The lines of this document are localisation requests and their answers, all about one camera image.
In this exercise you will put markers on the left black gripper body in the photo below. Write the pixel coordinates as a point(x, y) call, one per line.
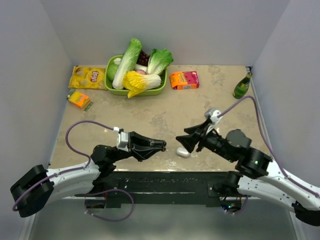
point(133, 152)

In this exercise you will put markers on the green napa cabbage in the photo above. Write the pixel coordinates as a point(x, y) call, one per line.
point(127, 63)

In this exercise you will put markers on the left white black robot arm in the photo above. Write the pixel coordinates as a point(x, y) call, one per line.
point(40, 186)

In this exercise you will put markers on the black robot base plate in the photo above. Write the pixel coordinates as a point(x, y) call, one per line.
point(206, 188)

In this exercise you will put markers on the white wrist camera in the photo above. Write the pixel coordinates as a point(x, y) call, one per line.
point(212, 115)
point(122, 141)

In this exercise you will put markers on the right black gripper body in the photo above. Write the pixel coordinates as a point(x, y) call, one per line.
point(212, 142)

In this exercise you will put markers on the pink onion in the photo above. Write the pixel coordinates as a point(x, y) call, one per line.
point(141, 72)

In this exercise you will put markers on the orange pink snack box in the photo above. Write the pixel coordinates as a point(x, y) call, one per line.
point(183, 80)

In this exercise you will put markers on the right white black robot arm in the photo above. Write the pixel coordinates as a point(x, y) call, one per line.
point(256, 173)

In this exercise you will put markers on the yellow Lays chips bag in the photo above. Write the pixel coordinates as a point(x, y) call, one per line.
point(87, 78)

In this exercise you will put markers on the black earbud charging case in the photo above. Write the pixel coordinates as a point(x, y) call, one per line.
point(161, 149)

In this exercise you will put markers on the dark red grapes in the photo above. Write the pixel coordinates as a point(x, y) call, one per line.
point(143, 59)

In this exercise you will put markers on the orange yellow sponge pack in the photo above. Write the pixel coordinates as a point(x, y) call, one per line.
point(79, 99)

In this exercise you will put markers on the round green cabbage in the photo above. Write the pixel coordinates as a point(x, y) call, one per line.
point(111, 71)

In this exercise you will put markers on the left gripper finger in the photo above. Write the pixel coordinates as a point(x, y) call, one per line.
point(147, 152)
point(157, 143)

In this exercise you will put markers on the green leaf lettuce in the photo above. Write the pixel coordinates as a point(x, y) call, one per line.
point(158, 61)

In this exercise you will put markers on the yellow napa cabbage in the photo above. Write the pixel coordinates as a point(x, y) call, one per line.
point(137, 83)

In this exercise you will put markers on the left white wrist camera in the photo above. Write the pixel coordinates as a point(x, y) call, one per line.
point(122, 141)

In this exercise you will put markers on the white radish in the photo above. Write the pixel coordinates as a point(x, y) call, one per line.
point(137, 67)

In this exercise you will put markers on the green plastic basin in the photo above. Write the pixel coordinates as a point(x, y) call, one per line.
point(152, 92)

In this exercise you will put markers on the green glass bottle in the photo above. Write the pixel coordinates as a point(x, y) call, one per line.
point(242, 87)

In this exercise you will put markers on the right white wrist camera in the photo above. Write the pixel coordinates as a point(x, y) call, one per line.
point(212, 115)

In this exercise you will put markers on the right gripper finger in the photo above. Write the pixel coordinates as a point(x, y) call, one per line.
point(188, 141)
point(198, 130)

